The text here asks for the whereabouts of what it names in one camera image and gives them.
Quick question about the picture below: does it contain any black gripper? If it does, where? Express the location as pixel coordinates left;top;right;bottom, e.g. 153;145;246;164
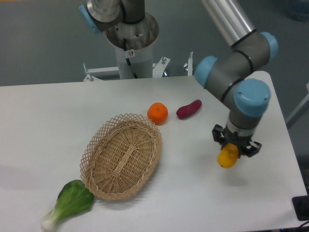
212;124;262;158

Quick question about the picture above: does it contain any woven wicker basket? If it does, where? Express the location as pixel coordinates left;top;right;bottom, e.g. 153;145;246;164
80;113;162;200

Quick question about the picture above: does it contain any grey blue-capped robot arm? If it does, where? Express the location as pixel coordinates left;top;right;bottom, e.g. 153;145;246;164
79;0;279;157

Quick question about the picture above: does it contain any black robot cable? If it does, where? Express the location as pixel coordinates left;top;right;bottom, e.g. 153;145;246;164
122;38;139;79

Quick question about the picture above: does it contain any black device at table edge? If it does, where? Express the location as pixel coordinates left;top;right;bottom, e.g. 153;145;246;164
292;195;309;221

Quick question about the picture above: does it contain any green bok choy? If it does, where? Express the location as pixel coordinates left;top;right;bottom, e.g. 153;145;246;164
41;180;94;232

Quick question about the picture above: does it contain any white frame at right edge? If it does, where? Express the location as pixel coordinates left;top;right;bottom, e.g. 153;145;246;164
285;83;309;129

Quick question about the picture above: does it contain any yellow mango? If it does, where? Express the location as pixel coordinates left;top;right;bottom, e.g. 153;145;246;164
217;143;239;168

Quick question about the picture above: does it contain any orange fruit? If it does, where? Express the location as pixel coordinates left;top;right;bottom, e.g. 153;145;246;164
147;102;168;125

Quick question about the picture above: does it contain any purple sweet potato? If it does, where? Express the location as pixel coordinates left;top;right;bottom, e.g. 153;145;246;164
176;100;202;119

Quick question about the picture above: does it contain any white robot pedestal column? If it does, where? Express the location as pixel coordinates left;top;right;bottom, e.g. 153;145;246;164
115;45;153;80

